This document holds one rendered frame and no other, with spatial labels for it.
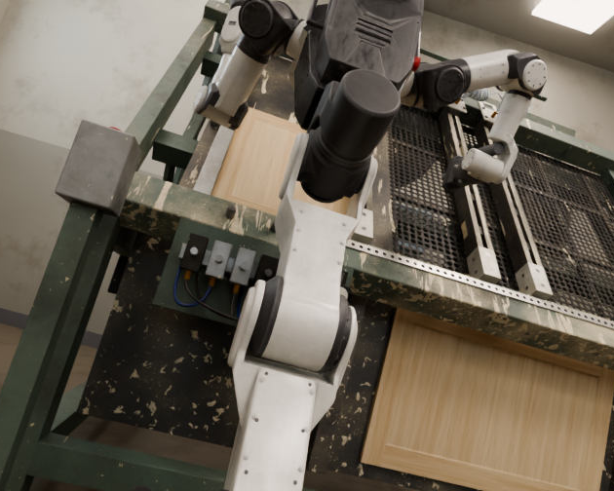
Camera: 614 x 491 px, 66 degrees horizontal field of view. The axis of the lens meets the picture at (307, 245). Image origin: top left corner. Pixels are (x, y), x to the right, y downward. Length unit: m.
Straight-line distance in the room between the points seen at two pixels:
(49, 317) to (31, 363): 0.10
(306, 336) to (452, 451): 1.10
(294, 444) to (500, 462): 1.20
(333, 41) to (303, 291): 0.52
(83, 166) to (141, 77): 3.79
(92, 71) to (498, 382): 4.33
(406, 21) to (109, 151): 0.71
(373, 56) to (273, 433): 0.74
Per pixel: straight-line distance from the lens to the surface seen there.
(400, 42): 1.09
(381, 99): 0.86
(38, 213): 4.73
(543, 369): 1.95
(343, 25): 1.07
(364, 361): 1.64
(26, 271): 4.68
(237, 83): 1.28
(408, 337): 1.67
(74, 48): 5.20
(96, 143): 1.17
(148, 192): 1.35
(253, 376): 0.81
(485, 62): 1.39
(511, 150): 1.46
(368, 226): 1.46
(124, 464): 1.38
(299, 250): 0.85
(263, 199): 1.47
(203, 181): 1.43
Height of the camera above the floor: 0.61
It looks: 10 degrees up
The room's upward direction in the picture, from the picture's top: 15 degrees clockwise
